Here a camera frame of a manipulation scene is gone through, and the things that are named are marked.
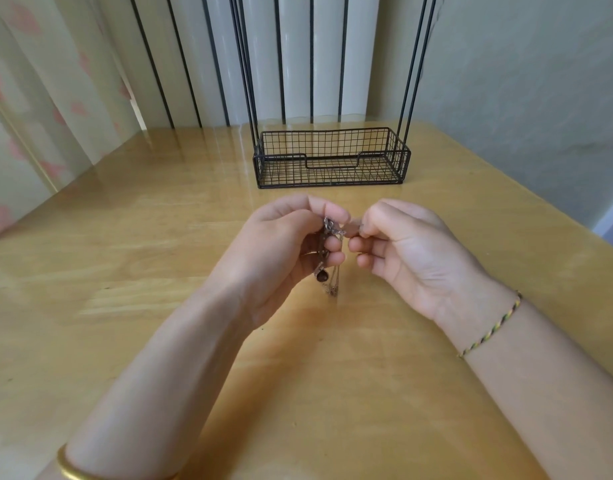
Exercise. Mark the person's left hand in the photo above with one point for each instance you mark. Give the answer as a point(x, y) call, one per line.
point(266, 255)

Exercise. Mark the person's right forearm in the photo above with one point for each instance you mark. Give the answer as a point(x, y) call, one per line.
point(551, 400)

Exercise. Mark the white black-striped curtain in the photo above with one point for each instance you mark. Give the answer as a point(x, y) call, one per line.
point(217, 60)

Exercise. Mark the gold bangle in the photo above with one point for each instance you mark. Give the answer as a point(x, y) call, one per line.
point(72, 468)

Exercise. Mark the pink floral curtain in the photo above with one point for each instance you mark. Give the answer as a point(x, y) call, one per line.
point(37, 105)

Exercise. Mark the person's right hand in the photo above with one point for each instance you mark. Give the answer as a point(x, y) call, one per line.
point(421, 257)

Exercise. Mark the person's left forearm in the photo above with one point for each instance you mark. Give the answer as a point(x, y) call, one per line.
point(147, 400)

